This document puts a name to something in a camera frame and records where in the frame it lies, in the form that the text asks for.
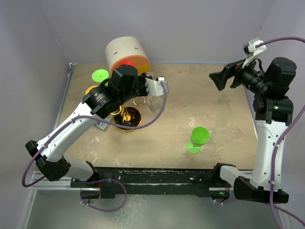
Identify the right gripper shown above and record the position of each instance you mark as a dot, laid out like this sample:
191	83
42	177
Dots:
221	77

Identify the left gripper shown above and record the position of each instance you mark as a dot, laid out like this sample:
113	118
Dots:
142	78

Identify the red wine glass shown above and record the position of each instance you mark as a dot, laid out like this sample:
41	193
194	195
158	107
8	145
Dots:
126	63

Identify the clear plastic wine glass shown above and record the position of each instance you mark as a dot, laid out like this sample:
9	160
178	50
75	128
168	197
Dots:
155	103

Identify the gold wine glass rack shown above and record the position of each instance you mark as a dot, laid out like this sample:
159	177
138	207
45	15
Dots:
128	115

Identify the green wine glass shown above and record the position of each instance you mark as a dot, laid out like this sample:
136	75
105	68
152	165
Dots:
100	75
199	137

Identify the orange wine glass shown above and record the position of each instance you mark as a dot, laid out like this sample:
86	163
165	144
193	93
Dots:
88	91

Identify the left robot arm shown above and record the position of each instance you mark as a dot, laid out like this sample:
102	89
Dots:
48	153

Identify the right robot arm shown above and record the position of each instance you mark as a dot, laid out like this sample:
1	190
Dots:
273	116

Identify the round mini drawer chest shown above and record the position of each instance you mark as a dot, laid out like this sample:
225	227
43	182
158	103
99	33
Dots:
126	50

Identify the children's paperback book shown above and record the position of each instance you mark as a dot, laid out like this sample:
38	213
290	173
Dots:
103	126

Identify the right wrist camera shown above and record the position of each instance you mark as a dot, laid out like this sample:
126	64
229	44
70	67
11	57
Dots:
252	51

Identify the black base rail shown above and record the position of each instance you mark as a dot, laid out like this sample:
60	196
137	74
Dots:
111	181

